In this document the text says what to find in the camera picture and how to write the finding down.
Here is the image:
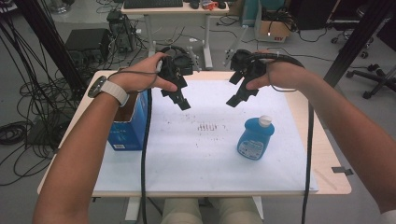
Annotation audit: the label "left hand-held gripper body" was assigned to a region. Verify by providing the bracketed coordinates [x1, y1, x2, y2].
[157, 46, 202, 83]

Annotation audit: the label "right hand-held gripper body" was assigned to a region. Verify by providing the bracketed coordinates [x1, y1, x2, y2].
[223, 25, 269, 91]

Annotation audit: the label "blue detergent bottle white cap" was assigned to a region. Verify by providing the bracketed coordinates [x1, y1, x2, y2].
[236, 115, 276, 161]

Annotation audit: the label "blue cardboard box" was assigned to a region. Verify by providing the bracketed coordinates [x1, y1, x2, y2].
[106, 90, 149, 152]

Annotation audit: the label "person's right hand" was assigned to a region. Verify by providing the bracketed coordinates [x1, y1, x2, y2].
[245, 59, 313, 91]

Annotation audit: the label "person's left hand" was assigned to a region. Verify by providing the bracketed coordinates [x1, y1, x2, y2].
[108, 51, 178, 93]

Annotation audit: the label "brown cardboard box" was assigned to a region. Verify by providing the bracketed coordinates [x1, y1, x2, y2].
[254, 18, 292, 44]

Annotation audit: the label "teal bin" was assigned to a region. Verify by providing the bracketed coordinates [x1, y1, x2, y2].
[241, 0, 260, 28]

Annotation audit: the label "light wooden desk white legs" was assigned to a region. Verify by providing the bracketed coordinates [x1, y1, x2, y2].
[120, 1, 230, 71]

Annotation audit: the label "white sheet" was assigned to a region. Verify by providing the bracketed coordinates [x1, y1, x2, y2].
[92, 78, 319, 192]

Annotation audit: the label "black computer tower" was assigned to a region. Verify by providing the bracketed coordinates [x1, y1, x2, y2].
[106, 10, 138, 54]

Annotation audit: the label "black keyboard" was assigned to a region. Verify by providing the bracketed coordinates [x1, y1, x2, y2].
[123, 0, 184, 9]

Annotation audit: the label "orange small item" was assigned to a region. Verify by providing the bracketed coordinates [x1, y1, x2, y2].
[201, 1, 219, 11]

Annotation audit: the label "black equipment case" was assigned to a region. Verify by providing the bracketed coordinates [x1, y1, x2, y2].
[64, 28, 112, 63]

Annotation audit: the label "white table leg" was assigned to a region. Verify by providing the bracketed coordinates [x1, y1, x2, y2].
[124, 196, 142, 222]
[251, 195, 265, 220]

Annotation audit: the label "person's left leg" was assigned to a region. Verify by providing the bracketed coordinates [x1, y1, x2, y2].
[160, 198, 205, 224]

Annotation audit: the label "black metal stand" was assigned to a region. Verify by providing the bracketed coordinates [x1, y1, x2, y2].
[323, 0, 396, 89]
[13, 0, 89, 98]

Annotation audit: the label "white cloth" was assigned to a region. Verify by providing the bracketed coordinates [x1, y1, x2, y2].
[214, 197, 264, 224]

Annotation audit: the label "grey tape strip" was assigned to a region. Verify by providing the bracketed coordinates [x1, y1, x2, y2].
[331, 166, 355, 176]

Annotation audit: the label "black office chair base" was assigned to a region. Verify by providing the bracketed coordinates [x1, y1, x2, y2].
[345, 63, 396, 100]

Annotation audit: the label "thin wrist cord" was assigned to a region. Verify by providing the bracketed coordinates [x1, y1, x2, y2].
[266, 71, 299, 93]
[108, 69, 161, 94]

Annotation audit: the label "single black floor cable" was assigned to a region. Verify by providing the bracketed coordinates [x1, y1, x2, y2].
[267, 46, 335, 63]

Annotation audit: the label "wristwatch with white strap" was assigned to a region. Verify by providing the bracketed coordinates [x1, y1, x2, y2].
[87, 75, 130, 108]

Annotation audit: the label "bundle of black floor cables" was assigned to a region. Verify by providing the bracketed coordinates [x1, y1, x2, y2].
[0, 18, 92, 188]

